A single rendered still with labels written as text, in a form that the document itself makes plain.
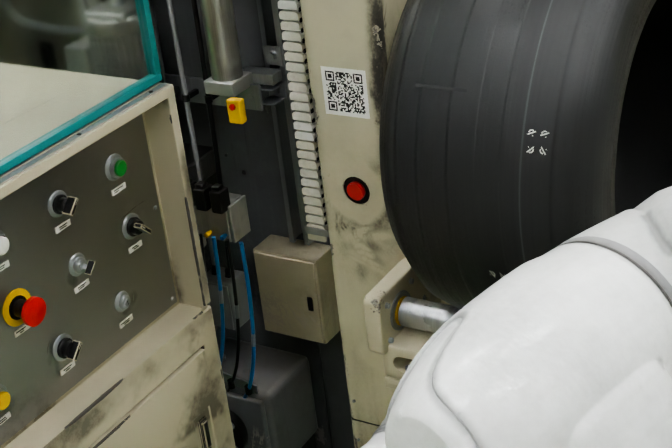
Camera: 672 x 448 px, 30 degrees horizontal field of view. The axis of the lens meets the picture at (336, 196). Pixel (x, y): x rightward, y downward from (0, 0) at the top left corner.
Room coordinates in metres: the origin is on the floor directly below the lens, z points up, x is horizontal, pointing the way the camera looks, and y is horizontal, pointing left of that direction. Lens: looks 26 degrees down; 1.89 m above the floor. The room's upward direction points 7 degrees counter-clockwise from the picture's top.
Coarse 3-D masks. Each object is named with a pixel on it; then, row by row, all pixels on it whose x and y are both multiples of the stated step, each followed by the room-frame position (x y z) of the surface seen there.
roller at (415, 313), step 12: (408, 300) 1.60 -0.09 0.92; (420, 300) 1.59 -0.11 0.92; (396, 312) 1.59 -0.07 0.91; (408, 312) 1.58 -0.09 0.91; (420, 312) 1.57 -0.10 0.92; (432, 312) 1.56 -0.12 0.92; (444, 312) 1.56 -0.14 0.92; (456, 312) 1.55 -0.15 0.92; (408, 324) 1.58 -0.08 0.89; (420, 324) 1.57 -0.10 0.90; (432, 324) 1.56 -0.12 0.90
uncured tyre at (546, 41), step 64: (448, 0) 1.50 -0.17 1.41; (512, 0) 1.46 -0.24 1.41; (576, 0) 1.42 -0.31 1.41; (640, 0) 1.46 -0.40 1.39; (448, 64) 1.44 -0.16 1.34; (512, 64) 1.40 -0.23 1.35; (576, 64) 1.37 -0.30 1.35; (640, 64) 1.82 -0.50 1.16; (384, 128) 1.48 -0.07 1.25; (448, 128) 1.40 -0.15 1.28; (512, 128) 1.36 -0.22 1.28; (576, 128) 1.34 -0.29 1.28; (640, 128) 1.80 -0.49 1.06; (384, 192) 1.48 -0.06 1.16; (448, 192) 1.39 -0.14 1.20; (512, 192) 1.34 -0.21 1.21; (576, 192) 1.33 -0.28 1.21; (640, 192) 1.74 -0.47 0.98; (448, 256) 1.41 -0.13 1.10; (512, 256) 1.35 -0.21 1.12
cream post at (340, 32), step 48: (336, 0) 1.70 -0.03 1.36; (384, 0) 1.69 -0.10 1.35; (336, 48) 1.71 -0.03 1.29; (384, 48) 1.68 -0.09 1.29; (336, 144) 1.72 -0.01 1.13; (336, 192) 1.72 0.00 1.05; (336, 240) 1.73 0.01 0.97; (384, 240) 1.68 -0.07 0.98; (336, 288) 1.74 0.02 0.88; (384, 384) 1.70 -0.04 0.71
